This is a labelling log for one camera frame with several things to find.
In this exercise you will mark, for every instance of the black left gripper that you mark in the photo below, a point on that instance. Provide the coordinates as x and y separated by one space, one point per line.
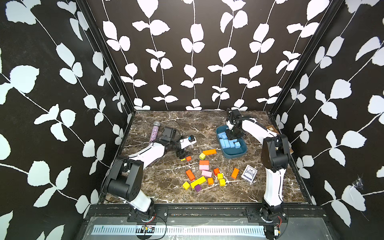
182 154

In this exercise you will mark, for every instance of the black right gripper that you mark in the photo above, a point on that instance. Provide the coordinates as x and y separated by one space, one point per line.
230 136

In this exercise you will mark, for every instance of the lone light blue block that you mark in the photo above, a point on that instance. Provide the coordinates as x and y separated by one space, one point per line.
223 136

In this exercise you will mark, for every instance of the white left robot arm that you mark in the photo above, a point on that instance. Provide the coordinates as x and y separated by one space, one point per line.
125 177

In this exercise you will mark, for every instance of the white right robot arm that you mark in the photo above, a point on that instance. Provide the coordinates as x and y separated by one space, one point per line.
275 157

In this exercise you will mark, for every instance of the teal plastic tray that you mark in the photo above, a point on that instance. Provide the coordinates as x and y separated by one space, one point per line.
232 153

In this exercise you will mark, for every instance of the lime green block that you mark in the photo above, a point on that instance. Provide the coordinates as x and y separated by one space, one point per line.
202 156

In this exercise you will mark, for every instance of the red flat block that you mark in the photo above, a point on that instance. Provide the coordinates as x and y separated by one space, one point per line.
204 163

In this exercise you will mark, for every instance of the orange upright block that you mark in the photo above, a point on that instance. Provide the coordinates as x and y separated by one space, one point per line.
190 175

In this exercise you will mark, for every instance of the long orange block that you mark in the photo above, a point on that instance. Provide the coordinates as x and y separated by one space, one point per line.
210 152

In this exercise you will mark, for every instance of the small yellow block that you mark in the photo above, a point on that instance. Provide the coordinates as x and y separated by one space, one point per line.
186 185

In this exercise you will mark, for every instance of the pink block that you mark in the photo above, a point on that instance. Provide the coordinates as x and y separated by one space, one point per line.
207 174

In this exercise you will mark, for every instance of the long yellow block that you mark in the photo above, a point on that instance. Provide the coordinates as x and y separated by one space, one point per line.
199 181

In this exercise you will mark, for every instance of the orange lone block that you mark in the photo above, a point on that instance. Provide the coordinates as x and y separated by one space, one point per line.
235 173

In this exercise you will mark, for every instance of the purple small block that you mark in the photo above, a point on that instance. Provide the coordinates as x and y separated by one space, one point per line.
198 188

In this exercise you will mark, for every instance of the blue playing card deck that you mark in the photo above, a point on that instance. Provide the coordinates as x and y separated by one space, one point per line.
249 174

